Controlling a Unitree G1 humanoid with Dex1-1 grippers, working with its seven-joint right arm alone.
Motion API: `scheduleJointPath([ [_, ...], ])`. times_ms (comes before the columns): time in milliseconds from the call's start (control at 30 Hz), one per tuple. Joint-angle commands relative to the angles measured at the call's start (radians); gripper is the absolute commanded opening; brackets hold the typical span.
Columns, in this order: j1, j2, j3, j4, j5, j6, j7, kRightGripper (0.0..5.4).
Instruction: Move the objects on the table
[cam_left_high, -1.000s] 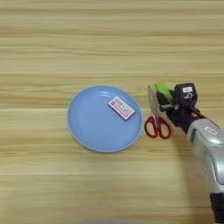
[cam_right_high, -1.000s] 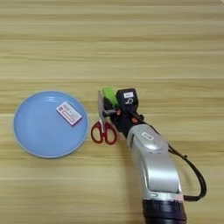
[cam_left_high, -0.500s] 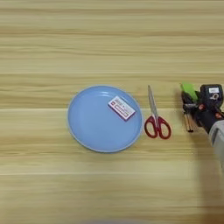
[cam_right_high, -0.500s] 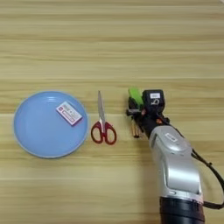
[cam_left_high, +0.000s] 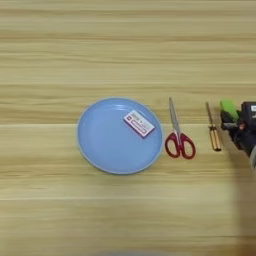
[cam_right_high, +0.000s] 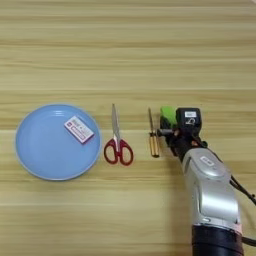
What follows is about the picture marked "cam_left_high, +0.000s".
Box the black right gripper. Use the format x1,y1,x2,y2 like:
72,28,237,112
219,110,256,158

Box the green rectangular eraser block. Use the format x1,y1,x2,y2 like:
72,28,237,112
219,98,240,123

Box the amber handled screwdriver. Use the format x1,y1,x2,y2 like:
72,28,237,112
205,101,223,152

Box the white pink printed eraser box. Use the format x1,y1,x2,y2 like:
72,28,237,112
122,109,156,139

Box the small black box white label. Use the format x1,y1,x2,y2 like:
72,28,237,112
240,101,256,125

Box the blue round plate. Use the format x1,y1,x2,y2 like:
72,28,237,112
76,97,164,176

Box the red handled scissors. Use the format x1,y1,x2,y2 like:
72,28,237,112
164,97,197,160

